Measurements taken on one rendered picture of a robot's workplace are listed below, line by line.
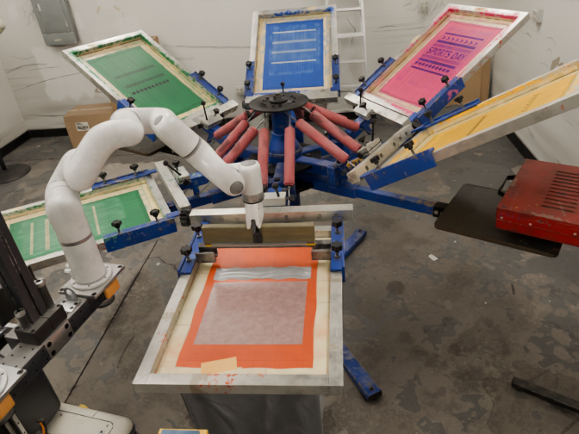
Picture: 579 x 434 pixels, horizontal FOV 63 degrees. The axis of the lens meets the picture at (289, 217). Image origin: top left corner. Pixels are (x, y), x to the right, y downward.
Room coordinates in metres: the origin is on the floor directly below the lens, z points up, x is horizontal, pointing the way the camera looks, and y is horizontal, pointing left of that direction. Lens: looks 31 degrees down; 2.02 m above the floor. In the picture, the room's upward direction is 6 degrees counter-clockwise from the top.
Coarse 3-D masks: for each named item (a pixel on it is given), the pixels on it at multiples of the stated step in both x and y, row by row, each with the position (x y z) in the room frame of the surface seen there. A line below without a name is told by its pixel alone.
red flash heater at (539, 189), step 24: (528, 168) 1.70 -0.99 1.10; (552, 168) 1.68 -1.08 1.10; (576, 168) 1.66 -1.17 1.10; (528, 192) 1.51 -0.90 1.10; (552, 192) 1.49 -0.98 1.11; (576, 192) 1.48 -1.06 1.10; (504, 216) 1.41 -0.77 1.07; (528, 216) 1.37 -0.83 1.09; (552, 216) 1.33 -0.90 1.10; (576, 216) 1.32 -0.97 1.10; (552, 240) 1.31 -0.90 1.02; (576, 240) 1.27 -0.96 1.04
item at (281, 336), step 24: (288, 264) 1.42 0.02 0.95; (312, 264) 1.41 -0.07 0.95; (264, 288) 1.30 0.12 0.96; (288, 288) 1.28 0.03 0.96; (312, 288) 1.27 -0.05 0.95; (264, 312) 1.18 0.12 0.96; (288, 312) 1.17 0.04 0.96; (312, 312) 1.15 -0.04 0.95; (264, 336) 1.07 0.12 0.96; (288, 336) 1.06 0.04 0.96; (312, 336) 1.05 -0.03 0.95; (264, 360) 0.97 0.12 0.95; (288, 360) 0.96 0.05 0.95; (312, 360) 0.95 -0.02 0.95
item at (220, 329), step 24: (216, 264) 1.47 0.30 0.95; (240, 264) 1.46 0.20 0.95; (264, 264) 1.44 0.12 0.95; (216, 288) 1.33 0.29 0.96; (240, 288) 1.31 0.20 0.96; (216, 312) 1.20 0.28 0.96; (240, 312) 1.19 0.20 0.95; (192, 336) 1.10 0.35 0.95; (216, 336) 1.09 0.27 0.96; (240, 336) 1.08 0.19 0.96; (192, 360) 1.00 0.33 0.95; (240, 360) 0.98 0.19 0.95
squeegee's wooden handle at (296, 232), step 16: (208, 224) 1.47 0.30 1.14; (224, 224) 1.46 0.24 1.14; (240, 224) 1.45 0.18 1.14; (272, 224) 1.43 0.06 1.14; (288, 224) 1.42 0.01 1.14; (304, 224) 1.41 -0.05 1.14; (208, 240) 1.45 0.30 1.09; (224, 240) 1.44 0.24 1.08; (240, 240) 1.43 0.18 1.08; (272, 240) 1.41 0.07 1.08; (288, 240) 1.40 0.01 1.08; (304, 240) 1.40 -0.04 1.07
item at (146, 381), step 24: (336, 288) 1.22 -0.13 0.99; (168, 312) 1.19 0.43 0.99; (336, 312) 1.11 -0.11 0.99; (168, 336) 1.10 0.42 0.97; (336, 336) 1.00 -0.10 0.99; (144, 360) 0.99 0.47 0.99; (336, 360) 0.91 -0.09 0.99; (144, 384) 0.90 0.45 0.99; (168, 384) 0.89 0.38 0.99; (192, 384) 0.88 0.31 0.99; (216, 384) 0.87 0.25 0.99; (240, 384) 0.87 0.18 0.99; (264, 384) 0.86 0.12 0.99; (288, 384) 0.85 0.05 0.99; (312, 384) 0.84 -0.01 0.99; (336, 384) 0.83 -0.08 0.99
